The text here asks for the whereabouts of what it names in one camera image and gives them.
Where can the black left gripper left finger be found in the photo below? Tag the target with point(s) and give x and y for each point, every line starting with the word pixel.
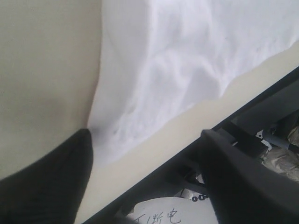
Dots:
pixel 50 190

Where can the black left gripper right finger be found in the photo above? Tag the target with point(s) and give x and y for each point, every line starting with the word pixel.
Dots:
pixel 242 190

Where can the white t-shirt red print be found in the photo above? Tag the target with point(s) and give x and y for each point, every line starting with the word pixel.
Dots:
pixel 161 57

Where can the white handwritten paper note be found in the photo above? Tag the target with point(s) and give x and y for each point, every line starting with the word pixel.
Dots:
pixel 173 210

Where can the black table frame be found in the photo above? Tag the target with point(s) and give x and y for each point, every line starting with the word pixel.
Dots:
pixel 278 103

